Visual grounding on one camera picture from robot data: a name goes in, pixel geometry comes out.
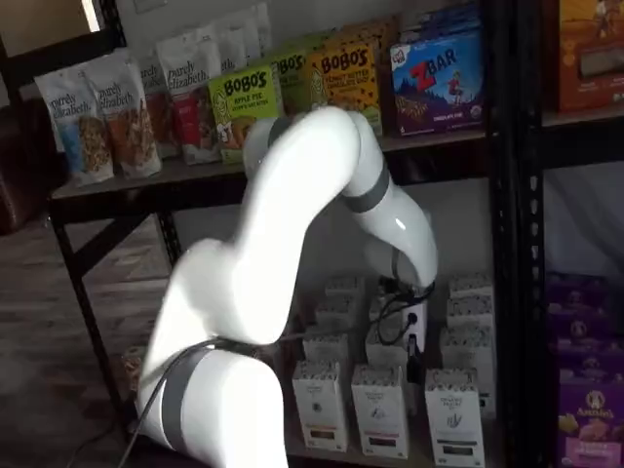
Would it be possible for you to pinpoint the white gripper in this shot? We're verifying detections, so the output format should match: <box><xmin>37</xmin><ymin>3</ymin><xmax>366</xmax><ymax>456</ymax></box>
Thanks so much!
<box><xmin>406</xmin><ymin>300</ymin><xmax>431</xmax><ymax>416</ymax></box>

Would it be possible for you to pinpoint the white box pink strip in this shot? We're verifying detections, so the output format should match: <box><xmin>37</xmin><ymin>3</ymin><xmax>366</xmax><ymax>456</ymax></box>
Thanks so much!
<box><xmin>367</xmin><ymin>293</ymin><xmax>409</xmax><ymax>338</ymax></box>
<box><xmin>350</xmin><ymin>362</ymin><xmax>409</xmax><ymax>460</ymax></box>
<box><xmin>365</xmin><ymin>331</ymin><xmax>411</xmax><ymax>368</ymax></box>

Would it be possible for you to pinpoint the white box green strip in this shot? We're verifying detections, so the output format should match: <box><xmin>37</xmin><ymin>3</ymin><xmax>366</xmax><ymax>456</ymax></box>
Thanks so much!
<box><xmin>448</xmin><ymin>271</ymin><xmax>494</xmax><ymax>301</ymax></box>
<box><xmin>424</xmin><ymin>367</ymin><xmax>486</xmax><ymax>467</ymax></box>
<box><xmin>440</xmin><ymin>325</ymin><xmax>495</xmax><ymax>407</ymax></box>
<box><xmin>445</xmin><ymin>293</ymin><xmax>494</xmax><ymax>333</ymax></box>

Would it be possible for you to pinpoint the white box orange strip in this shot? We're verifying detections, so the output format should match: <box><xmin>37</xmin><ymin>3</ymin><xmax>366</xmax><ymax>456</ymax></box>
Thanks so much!
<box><xmin>315</xmin><ymin>295</ymin><xmax>363</xmax><ymax>338</ymax></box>
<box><xmin>292</xmin><ymin>360</ymin><xmax>350</xmax><ymax>452</ymax></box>
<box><xmin>324</xmin><ymin>276</ymin><xmax>367</xmax><ymax>304</ymax></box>
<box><xmin>301</xmin><ymin>332</ymin><xmax>351</xmax><ymax>367</ymax></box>

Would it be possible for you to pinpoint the purple Annie's snack box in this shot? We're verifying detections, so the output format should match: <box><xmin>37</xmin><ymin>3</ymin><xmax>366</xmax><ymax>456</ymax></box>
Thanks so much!
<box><xmin>545</xmin><ymin>274</ymin><xmax>624</xmax><ymax>324</ymax></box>
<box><xmin>547</xmin><ymin>315</ymin><xmax>624</xmax><ymax>387</ymax></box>
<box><xmin>557</xmin><ymin>378</ymin><xmax>624</xmax><ymax>468</ymax></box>

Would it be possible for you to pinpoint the blue Zbar snack box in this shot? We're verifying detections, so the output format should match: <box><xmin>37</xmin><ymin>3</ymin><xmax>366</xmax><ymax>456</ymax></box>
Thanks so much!
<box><xmin>389</xmin><ymin>24</ymin><xmax>485</xmax><ymax>138</ymax></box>
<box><xmin>399</xmin><ymin>3</ymin><xmax>483</xmax><ymax>41</ymax></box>

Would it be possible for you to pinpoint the yellow Bobo's peanut butter box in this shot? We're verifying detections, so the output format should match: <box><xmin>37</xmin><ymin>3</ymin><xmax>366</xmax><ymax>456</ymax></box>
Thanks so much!
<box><xmin>308</xmin><ymin>40</ymin><xmax>382</xmax><ymax>138</ymax></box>
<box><xmin>338</xmin><ymin>19</ymin><xmax>399</xmax><ymax>51</ymax></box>

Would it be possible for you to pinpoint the green Bobo's apple pie box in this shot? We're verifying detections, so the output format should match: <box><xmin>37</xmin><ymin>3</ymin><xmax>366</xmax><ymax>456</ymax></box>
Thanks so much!
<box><xmin>208</xmin><ymin>64</ymin><xmax>285</xmax><ymax>163</ymax></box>
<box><xmin>268</xmin><ymin>47</ymin><xmax>314</xmax><ymax>119</ymax></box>

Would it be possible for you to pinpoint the orange snack box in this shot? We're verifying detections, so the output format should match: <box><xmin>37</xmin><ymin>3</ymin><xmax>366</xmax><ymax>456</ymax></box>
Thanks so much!
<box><xmin>557</xmin><ymin>0</ymin><xmax>624</xmax><ymax>114</ymax></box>

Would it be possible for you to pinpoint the black metal shelving rack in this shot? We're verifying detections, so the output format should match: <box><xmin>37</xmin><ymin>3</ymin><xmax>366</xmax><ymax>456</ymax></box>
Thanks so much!
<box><xmin>0</xmin><ymin>0</ymin><xmax>519</xmax><ymax>468</ymax></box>
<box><xmin>515</xmin><ymin>0</ymin><xmax>624</xmax><ymax>468</ymax></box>

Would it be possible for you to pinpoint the red purely elizabeth granola bag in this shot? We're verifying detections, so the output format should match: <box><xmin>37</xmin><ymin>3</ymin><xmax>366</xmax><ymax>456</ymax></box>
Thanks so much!
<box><xmin>155</xmin><ymin>27</ymin><xmax>224</xmax><ymax>166</ymax></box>

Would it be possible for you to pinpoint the white granola bag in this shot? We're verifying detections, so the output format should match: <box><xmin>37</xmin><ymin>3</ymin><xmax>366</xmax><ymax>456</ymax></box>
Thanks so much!
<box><xmin>137</xmin><ymin>52</ymin><xmax>170</xmax><ymax>161</ymax></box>
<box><xmin>242</xmin><ymin>3</ymin><xmax>273</xmax><ymax>60</ymax></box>
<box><xmin>213</xmin><ymin>18</ymin><xmax>251</xmax><ymax>75</ymax></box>

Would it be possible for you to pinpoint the orange purely elizabeth granola bag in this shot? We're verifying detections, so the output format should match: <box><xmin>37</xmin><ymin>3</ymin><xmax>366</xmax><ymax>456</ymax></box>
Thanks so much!
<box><xmin>85</xmin><ymin>52</ymin><xmax>163</xmax><ymax>180</ymax></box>

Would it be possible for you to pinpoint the blue purely elizabeth granola bag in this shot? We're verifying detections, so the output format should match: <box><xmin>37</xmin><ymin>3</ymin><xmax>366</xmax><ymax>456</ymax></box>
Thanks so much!
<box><xmin>33</xmin><ymin>64</ymin><xmax>116</xmax><ymax>188</ymax></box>

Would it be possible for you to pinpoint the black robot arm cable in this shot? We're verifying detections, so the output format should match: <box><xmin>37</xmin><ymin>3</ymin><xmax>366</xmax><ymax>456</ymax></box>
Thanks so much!
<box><xmin>124</xmin><ymin>286</ymin><xmax>426</xmax><ymax>468</ymax></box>

